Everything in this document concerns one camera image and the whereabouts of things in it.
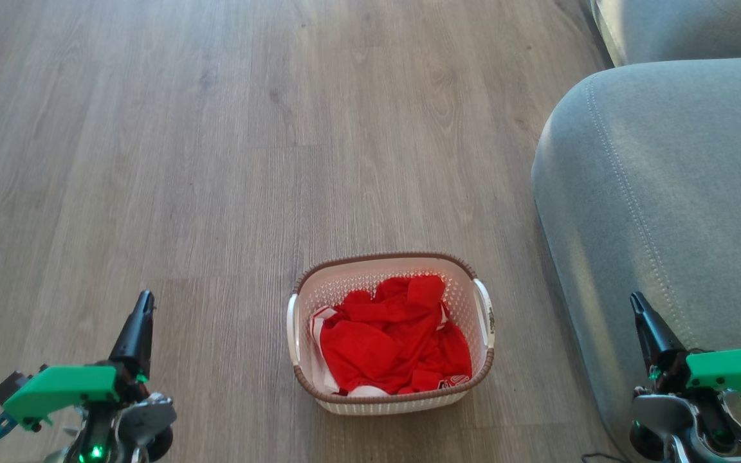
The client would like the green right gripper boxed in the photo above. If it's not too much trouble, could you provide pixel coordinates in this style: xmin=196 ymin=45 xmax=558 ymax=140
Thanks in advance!
xmin=630 ymin=291 xmax=741 ymax=415

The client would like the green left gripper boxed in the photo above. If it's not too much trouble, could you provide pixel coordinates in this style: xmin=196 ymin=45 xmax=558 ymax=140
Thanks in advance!
xmin=2 ymin=290 xmax=155 ymax=430

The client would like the white perforated plastic laundry basket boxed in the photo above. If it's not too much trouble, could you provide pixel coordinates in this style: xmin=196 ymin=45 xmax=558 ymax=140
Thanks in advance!
xmin=286 ymin=251 xmax=495 ymax=416

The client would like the light grey fabric sofa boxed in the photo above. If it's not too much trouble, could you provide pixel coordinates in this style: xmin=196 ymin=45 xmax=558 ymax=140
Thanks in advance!
xmin=531 ymin=0 xmax=741 ymax=463

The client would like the red garment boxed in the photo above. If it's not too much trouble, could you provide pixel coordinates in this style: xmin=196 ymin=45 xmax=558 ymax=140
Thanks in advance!
xmin=309 ymin=275 xmax=473 ymax=397

